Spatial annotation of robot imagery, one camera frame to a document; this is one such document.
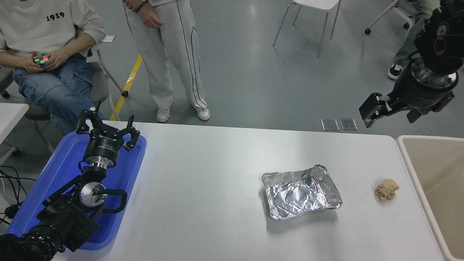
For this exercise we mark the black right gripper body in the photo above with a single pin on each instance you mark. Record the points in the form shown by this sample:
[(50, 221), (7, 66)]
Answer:
[(417, 96)]

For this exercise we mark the blue plastic tray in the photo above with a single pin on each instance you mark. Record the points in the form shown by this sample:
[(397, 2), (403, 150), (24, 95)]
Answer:
[(69, 159)]

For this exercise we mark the grey wheeled office chair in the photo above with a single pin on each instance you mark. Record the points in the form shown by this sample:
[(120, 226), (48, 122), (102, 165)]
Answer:
[(98, 83)]

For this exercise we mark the person's right hand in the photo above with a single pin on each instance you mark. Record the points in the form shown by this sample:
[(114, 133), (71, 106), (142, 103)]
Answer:
[(30, 65)]

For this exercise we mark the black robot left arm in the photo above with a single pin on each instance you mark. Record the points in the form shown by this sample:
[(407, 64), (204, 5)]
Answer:
[(69, 217)]

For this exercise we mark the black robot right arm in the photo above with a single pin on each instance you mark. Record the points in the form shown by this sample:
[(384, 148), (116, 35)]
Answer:
[(444, 43)]

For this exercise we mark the person's hand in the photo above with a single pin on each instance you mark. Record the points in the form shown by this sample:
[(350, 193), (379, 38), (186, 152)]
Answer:
[(152, 18)]

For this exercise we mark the wheeled chair with white legs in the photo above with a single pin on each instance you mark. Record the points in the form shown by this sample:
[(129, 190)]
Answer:
[(380, 15)]

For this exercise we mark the silver foil tray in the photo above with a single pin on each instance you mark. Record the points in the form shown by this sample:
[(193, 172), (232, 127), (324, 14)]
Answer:
[(301, 194)]

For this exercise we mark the small white table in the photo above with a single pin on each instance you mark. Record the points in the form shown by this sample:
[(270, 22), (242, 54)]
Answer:
[(11, 116)]

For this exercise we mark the person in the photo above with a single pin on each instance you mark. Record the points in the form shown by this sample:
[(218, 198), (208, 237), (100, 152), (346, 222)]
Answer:
[(170, 54), (43, 32), (406, 47)]

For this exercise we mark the crumpled tan paper ball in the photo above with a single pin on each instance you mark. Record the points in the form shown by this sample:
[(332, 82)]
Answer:
[(386, 190)]

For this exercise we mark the silver floor plate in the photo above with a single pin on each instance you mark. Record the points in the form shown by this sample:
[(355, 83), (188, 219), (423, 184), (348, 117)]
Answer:
[(330, 124), (348, 124)]

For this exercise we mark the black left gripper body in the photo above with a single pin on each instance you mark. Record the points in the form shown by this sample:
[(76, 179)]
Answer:
[(103, 146)]

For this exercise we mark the person's left forearm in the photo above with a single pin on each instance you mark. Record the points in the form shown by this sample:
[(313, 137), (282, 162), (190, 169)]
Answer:
[(79, 41)]

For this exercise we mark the multicoloured puzzle cube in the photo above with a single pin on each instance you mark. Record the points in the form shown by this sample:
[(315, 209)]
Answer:
[(41, 59)]

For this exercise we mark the large pale bin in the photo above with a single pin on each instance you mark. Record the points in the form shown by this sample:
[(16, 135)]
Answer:
[(440, 181)]

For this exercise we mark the person's right forearm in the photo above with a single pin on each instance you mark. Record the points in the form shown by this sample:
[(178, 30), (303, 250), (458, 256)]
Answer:
[(11, 59)]

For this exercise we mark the person's left hand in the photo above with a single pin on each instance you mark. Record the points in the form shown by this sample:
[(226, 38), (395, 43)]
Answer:
[(58, 58)]

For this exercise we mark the white chair with metal legs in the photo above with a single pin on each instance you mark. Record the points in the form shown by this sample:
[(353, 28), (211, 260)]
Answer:
[(319, 3)]

